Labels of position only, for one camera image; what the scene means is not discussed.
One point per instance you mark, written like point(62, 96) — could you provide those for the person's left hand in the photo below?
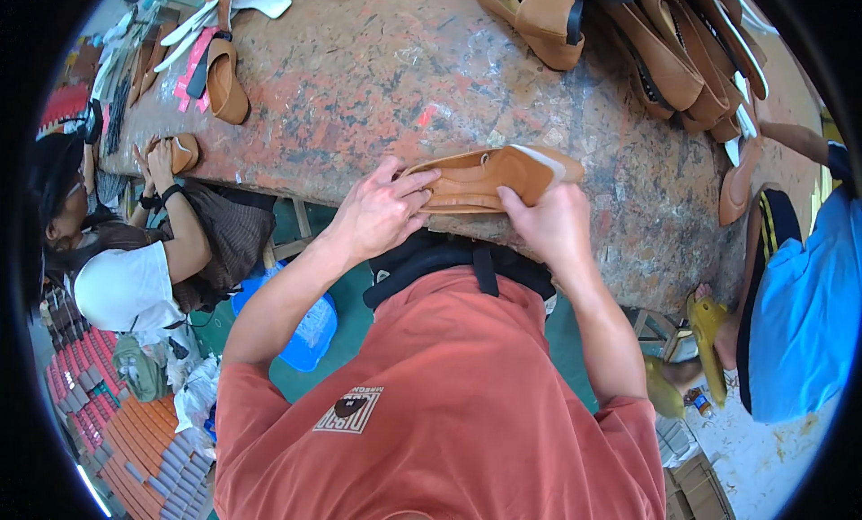
point(367, 213)

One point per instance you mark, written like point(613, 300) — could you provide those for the person's right hand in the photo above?
point(557, 227)

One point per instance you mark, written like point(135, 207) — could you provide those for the tan shoe white sole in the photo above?
point(481, 176)

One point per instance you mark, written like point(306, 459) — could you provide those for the person's legs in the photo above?
point(431, 257)

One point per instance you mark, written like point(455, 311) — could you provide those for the blue plastic bag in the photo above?
point(311, 331)

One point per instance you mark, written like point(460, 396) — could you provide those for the wooden stool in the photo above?
point(663, 331)

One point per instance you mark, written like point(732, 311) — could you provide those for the small tan shoe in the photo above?
point(184, 153)

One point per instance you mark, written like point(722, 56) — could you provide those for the pile of tan shoes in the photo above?
point(667, 55)

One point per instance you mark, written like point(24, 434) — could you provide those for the person's body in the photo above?
point(444, 419)

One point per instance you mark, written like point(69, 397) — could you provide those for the black strip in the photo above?
point(197, 72)

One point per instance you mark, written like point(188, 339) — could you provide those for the pink paper strips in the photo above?
point(185, 82)

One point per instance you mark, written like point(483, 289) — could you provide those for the small bottle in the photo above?
point(700, 403)

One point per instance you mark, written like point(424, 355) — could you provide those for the heap of white plastic bags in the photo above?
point(195, 399)

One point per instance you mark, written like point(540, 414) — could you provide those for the tan sole pieces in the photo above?
point(147, 65)

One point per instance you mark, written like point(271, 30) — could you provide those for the green bag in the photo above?
point(140, 372)

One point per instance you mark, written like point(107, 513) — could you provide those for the heap of shoe parts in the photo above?
point(118, 82)

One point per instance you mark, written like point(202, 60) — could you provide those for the cardboard cartons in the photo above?
point(693, 479)

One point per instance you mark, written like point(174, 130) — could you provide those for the stacks of red orange boxes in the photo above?
point(128, 439)

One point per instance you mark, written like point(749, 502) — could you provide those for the wooden table frame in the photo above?
point(296, 237)

